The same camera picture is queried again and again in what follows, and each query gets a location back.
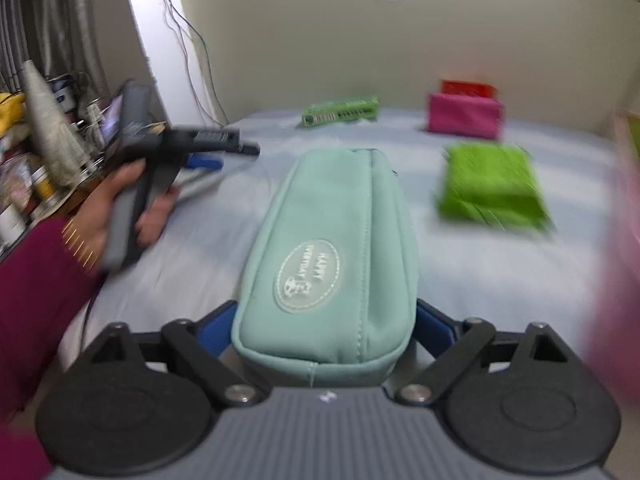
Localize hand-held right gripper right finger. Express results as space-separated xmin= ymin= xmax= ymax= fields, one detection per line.
xmin=382 ymin=299 xmax=586 ymax=408

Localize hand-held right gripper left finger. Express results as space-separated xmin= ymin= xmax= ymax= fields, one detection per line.
xmin=75 ymin=300 xmax=271 ymax=408

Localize teal pencil pouch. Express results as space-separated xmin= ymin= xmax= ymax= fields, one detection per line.
xmin=231 ymin=147 xmax=421 ymax=388

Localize pink pouch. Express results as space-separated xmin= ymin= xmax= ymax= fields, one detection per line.
xmin=426 ymin=91 xmax=505 ymax=141

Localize person's left forearm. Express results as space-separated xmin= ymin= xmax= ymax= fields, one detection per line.
xmin=0 ymin=217 xmax=108 ymax=480

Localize person's left hand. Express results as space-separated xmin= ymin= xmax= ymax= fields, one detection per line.
xmin=74 ymin=159 xmax=182 ymax=262

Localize striped bed sheet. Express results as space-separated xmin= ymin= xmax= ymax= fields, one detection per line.
xmin=60 ymin=107 xmax=640 ymax=396

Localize grey thread cone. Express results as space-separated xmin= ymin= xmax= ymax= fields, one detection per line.
xmin=22 ymin=60 xmax=87 ymax=187

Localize green printed packet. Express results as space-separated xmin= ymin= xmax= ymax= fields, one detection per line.
xmin=301 ymin=95 xmax=379 ymax=128

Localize grey curtain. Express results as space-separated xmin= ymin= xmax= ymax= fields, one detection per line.
xmin=0 ymin=0 xmax=110 ymax=98

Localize gold bangles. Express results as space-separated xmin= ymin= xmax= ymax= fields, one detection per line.
xmin=61 ymin=219 xmax=103 ymax=268

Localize green pouch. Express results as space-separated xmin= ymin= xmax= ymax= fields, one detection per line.
xmin=437 ymin=142 xmax=553 ymax=233

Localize red box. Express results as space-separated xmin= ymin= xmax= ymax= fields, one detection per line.
xmin=440 ymin=79 xmax=498 ymax=101

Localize black wall cable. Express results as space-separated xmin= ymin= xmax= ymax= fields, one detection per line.
xmin=142 ymin=0 xmax=228 ymax=127

